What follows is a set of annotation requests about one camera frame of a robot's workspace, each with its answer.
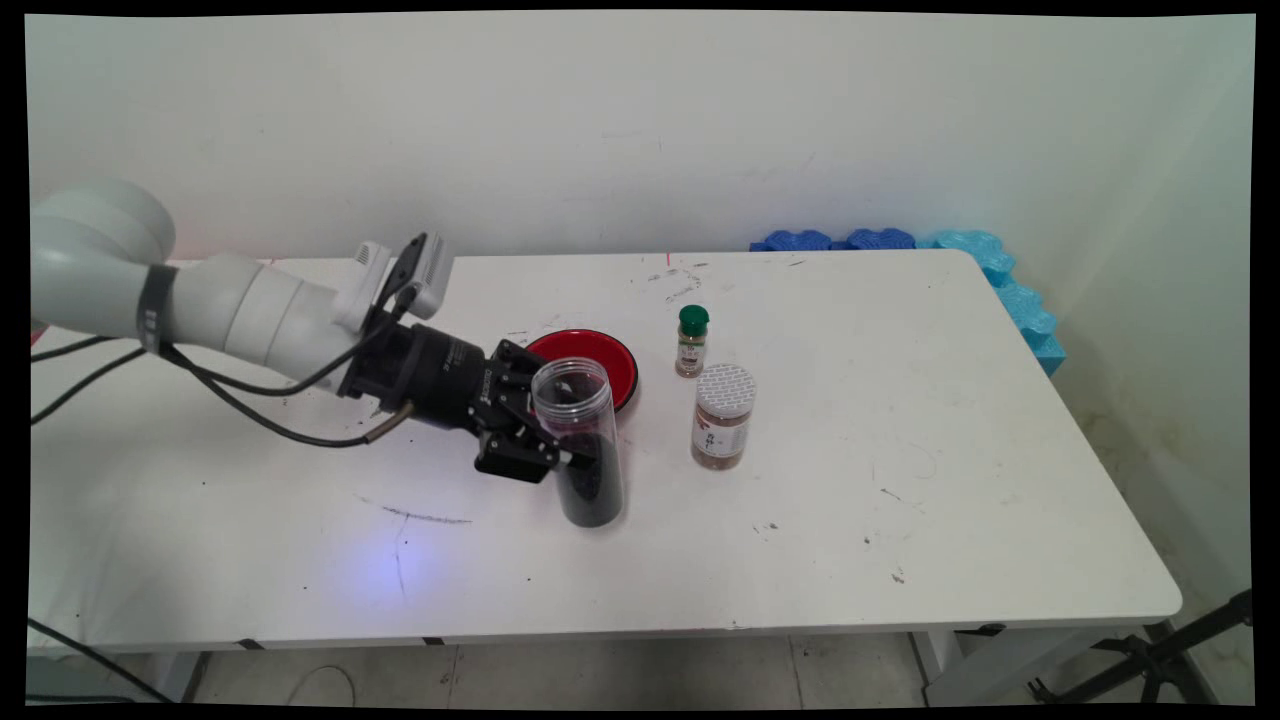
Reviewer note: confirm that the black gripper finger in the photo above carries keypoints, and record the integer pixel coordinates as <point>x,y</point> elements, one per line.
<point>515,455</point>
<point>518,360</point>

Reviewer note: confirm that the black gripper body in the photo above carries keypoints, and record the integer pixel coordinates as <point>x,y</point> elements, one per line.
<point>440,375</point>

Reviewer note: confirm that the clear jar with black grains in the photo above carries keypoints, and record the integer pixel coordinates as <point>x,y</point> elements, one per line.
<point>590,490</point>

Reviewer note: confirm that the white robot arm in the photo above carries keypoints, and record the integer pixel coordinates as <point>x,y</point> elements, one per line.
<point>240,310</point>

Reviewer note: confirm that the red bowl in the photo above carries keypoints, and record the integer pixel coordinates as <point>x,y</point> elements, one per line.
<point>615,365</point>

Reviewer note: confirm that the green-capped spice bottle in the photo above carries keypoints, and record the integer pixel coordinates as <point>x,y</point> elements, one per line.
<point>691,345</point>

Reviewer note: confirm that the nut jar with white lid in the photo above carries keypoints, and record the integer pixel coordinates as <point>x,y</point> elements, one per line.
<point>720,430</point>

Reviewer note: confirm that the dark blue foam mat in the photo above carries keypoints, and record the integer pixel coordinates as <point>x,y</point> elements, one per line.
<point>800,241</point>

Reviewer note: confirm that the light blue foam mat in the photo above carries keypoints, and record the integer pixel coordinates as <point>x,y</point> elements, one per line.
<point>1020,300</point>

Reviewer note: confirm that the black tripod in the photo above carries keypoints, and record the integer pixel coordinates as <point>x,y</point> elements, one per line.
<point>1160,660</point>

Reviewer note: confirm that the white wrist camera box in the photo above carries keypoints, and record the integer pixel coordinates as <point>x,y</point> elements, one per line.
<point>435,275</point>

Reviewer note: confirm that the white table leg frame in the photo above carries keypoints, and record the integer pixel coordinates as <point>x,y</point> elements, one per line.
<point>175,675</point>
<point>990,670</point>

